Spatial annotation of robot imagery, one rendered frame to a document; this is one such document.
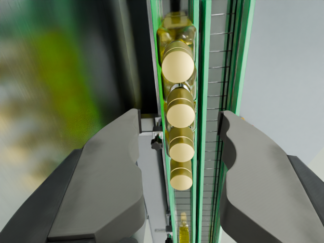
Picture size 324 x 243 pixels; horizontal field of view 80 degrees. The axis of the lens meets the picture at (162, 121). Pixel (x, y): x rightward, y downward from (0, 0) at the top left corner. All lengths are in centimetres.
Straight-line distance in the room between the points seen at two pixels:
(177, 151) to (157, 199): 57
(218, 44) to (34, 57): 39
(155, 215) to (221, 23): 74
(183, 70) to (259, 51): 48
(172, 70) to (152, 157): 48
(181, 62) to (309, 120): 70
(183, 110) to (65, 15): 17
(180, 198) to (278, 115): 47
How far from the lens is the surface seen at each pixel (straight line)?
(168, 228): 83
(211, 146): 63
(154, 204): 84
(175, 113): 23
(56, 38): 24
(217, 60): 51
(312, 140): 92
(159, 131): 48
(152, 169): 70
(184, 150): 26
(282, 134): 85
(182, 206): 85
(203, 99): 44
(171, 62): 21
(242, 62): 43
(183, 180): 30
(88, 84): 29
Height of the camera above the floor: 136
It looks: 58 degrees down
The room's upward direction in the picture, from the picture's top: 174 degrees counter-clockwise
